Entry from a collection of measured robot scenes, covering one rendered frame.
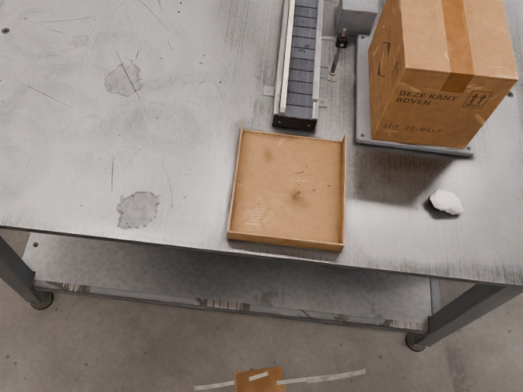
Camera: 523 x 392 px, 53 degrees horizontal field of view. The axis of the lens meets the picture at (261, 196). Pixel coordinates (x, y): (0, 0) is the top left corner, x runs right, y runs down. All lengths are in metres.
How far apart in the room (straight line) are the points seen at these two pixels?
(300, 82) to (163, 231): 0.52
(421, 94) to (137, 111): 0.68
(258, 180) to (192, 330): 0.87
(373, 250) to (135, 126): 0.65
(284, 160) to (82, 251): 0.87
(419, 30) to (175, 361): 1.34
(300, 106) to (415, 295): 0.86
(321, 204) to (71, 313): 1.13
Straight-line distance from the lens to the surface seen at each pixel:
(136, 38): 1.54
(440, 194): 1.32
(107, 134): 1.35
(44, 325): 2.08
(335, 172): 1.30
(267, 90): 1.42
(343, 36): 1.38
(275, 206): 1.23
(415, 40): 1.21
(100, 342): 2.02
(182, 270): 1.82
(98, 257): 1.87
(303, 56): 1.44
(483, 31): 1.30
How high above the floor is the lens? 1.93
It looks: 62 degrees down
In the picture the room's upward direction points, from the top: 10 degrees clockwise
